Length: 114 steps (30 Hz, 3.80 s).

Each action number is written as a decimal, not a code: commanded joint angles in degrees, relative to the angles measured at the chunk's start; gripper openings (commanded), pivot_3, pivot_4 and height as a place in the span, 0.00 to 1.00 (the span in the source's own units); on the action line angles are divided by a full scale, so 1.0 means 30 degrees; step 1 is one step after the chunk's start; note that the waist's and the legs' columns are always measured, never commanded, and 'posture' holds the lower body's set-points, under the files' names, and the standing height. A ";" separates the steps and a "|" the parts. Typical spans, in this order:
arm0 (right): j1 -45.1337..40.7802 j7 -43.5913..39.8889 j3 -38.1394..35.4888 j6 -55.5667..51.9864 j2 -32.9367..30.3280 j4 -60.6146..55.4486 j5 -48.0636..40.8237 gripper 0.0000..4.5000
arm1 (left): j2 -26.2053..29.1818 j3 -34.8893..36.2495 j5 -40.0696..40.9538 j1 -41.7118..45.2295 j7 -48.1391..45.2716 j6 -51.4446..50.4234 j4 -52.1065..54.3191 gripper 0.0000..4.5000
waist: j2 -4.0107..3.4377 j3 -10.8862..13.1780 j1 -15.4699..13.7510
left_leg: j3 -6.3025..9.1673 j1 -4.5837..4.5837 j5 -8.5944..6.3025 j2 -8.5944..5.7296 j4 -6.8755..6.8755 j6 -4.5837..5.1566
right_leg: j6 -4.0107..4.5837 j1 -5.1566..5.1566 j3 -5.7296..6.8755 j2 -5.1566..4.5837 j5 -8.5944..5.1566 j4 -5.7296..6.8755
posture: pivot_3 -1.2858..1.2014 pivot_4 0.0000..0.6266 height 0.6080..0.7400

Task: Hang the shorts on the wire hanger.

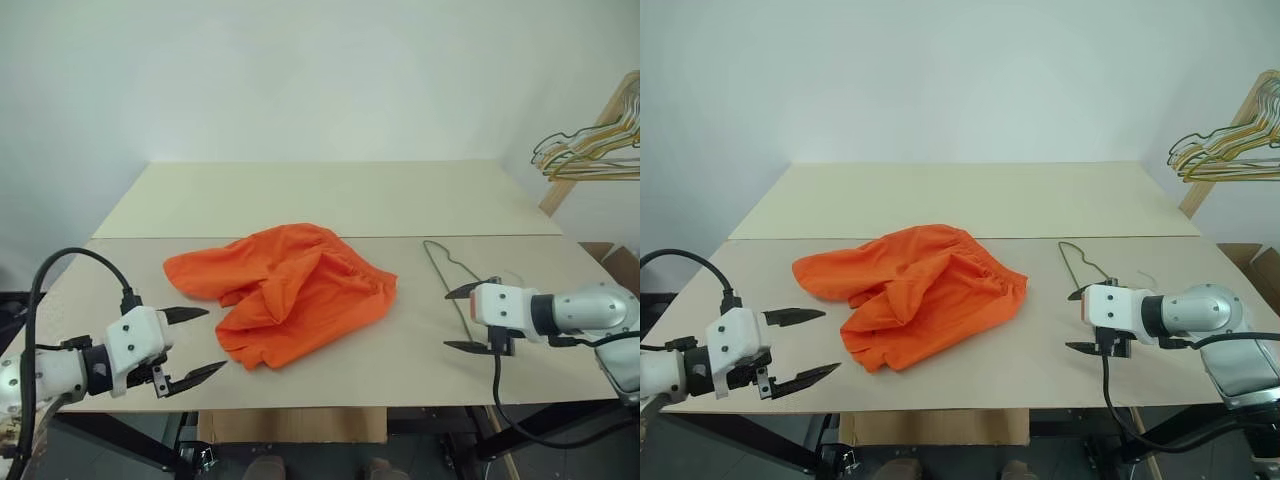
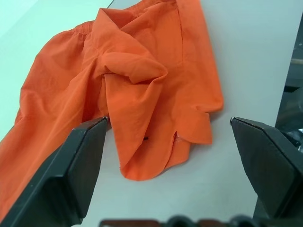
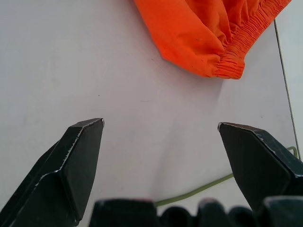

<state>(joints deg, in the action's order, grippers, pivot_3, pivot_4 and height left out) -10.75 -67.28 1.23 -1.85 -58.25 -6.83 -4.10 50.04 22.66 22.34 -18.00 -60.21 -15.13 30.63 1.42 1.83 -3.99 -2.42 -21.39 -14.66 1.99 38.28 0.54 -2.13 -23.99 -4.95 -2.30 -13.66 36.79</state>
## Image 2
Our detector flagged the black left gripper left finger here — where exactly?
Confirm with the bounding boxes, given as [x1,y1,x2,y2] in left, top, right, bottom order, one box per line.
[0,115,110,227]

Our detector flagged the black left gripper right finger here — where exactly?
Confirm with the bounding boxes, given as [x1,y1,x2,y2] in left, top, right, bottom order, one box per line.
[229,115,303,220]

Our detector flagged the orange shorts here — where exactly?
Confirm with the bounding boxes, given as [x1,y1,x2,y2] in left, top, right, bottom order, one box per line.
[0,0,225,219]

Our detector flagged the dark equipment beside table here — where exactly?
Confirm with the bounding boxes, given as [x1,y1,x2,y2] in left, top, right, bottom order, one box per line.
[276,23,303,152]

